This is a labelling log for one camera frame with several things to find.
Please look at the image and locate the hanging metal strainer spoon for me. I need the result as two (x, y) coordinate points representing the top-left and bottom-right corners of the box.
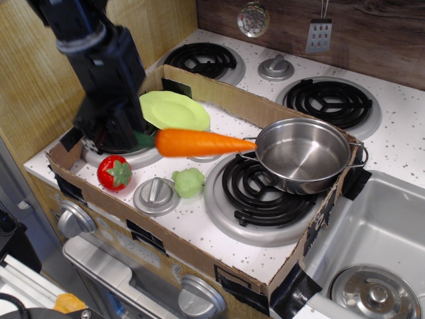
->
(236, 1), (270, 38)

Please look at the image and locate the silver oven door handle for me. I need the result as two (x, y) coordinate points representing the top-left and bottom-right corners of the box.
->
(63, 236), (176, 318)

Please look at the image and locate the hanging metal slotted spatula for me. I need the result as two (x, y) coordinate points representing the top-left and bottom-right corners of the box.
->
(305, 1), (333, 54)

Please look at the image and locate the red toy strawberry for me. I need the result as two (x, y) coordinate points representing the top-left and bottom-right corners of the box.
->
(97, 155), (133, 191)

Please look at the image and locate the front left black burner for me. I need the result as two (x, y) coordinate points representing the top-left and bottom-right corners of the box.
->
(81, 129), (161, 169)

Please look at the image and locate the grey back stove knob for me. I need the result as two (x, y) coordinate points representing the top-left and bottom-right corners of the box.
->
(258, 54), (295, 82)

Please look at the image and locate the orange toy carrot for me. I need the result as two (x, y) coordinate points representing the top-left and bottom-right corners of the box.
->
(134, 128), (257, 158)

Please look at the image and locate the front right black burner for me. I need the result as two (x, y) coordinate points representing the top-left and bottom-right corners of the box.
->
(204, 152), (325, 247)

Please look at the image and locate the green toy lettuce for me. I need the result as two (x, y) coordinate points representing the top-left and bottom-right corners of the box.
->
(172, 167), (205, 199)

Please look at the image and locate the light green plastic plate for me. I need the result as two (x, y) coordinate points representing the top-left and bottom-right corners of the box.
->
(139, 91), (211, 131)

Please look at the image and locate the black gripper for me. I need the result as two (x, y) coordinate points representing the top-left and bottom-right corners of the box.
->
(67, 26), (146, 155)

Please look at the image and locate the brown cardboard fence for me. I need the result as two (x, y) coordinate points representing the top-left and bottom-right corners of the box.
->
(45, 64), (372, 316)

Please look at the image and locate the orange yellow cloth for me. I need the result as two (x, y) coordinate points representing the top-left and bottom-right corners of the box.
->
(52, 293), (87, 314)

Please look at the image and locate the grey stove knob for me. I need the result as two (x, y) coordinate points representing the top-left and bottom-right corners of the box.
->
(133, 177), (180, 217)
(188, 155), (222, 163)
(258, 54), (295, 82)

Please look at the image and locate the grey front stove knob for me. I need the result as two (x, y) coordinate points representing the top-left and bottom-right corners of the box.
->
(133, 177), (180, 217)

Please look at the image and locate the steel pot lid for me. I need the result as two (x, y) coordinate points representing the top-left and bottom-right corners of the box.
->
(328, 265), (422, 318)

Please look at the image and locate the black burner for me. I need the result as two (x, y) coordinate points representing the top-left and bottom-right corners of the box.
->
(276, 76), (383, 140)
(204, 152), (325, 247)
(159, 43), (246, 86)
(81, 129), (161, 169)

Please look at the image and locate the silver oven dial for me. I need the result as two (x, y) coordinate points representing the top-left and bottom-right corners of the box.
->
(178, 274), (226, 319)
(58, 200), (97, 239)

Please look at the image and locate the grey centre stove knob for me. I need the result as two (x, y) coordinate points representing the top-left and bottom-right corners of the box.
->
(188, 155), (222, 163)

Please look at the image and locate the stainless steel pot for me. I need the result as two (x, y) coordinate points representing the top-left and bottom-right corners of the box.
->
(239, 118), (369, 195)

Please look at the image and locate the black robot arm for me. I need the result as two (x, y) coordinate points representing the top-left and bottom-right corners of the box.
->
(29, 1), (147, 154)

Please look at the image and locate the right silver oven dial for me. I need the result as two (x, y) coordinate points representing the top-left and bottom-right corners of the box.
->
(178, 274), (226, 319)

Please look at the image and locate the back left black burner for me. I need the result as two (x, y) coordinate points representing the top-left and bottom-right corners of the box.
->
(159, 43), (246, 86)

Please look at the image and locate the grey sink basin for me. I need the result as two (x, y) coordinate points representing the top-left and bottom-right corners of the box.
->
(269, 169), (425, 319)

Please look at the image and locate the back right black burner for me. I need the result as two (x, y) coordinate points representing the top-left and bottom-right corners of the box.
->
(276, 76), (383, 140)

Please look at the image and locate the left silver oven dial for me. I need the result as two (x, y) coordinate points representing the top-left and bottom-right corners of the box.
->
(58, 200), (97, 239)

